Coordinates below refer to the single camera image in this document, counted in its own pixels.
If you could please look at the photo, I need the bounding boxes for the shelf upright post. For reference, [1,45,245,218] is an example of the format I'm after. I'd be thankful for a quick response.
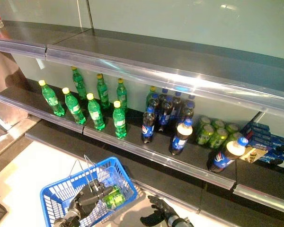
[86,0,94,30]

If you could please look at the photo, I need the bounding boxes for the green soda bottle yellow cap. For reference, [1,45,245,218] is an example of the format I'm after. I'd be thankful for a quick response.
[62,87,87,125]
[38,79,66,117]
[71,66,87,100]
[112,100,128,140]
[116,78,129,113]
[96,73,111,109]
[86,93,106,131]
[146,86,157,109]

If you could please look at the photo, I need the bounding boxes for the small tan cookie pack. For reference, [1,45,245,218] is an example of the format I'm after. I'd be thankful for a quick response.
[239,146,267,164]

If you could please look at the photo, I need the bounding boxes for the blue plastic shopping basket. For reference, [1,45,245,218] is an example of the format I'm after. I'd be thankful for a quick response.
[39,156,138,227]

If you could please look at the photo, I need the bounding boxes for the cola bottle blue label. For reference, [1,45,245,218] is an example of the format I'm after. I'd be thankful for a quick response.
[147,93,160,112]
[168,118,194,156]
[141,106,156,144]
[207,136,249,173]
[179,101,195,125]
[172,91,183,123]
[158,95,174,132]

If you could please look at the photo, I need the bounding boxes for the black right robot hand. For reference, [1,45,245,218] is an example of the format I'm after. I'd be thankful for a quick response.
[140,195,180,227]

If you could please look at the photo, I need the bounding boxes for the adjacent brown shelf unit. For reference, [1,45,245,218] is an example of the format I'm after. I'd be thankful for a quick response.
[0,49,42,166]

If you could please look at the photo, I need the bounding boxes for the metal wire basket handle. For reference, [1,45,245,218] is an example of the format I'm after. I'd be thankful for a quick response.
[68,158,91,190]
[83,154,103,192]

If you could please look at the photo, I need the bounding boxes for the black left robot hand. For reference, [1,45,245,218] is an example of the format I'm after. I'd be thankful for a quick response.
[68,179,115,217]

